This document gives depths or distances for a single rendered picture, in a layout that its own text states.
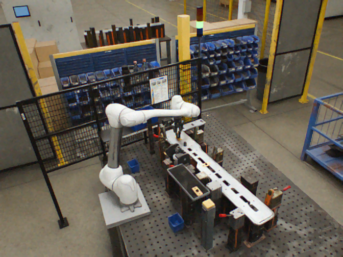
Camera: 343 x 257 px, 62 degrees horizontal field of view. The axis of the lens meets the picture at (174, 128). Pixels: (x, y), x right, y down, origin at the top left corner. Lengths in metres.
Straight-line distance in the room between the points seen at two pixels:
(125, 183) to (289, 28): 3.71
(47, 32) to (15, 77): 4.86
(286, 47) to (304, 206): 3.10
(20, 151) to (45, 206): 0.88
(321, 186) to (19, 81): 3.88
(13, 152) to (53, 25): 4.91
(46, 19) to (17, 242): 6.13
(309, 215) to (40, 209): 2.95
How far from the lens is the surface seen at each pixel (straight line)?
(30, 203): 4.09
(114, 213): 2.55
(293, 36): 5.24
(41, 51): 6.55
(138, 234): 2.43
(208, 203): 1.98
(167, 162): 2.44
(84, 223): 3.58
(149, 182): 2.82
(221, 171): 2.46
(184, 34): 3.17
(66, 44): 8.72
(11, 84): 3.92
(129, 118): 2.17
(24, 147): 4.33
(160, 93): 3.17
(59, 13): 8.56
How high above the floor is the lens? 2.60
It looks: 32 degrees down
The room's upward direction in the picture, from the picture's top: 3 degrees counter-clockwise
